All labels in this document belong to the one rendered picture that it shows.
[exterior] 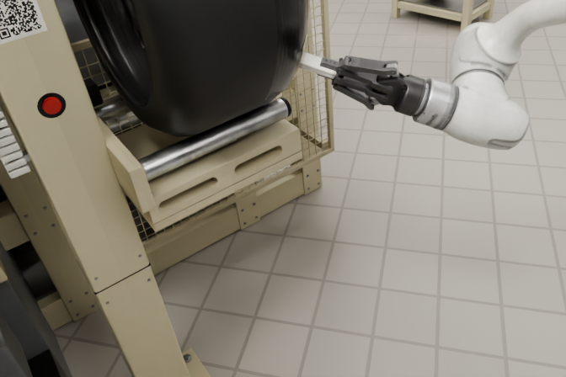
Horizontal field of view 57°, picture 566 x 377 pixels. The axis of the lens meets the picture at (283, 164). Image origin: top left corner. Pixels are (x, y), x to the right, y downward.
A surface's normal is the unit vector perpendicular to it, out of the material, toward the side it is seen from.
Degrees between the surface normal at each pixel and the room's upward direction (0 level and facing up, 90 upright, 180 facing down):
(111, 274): 90
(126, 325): 90
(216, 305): 0
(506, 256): 0
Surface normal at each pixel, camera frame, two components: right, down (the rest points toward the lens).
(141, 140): -0.10, -0.80
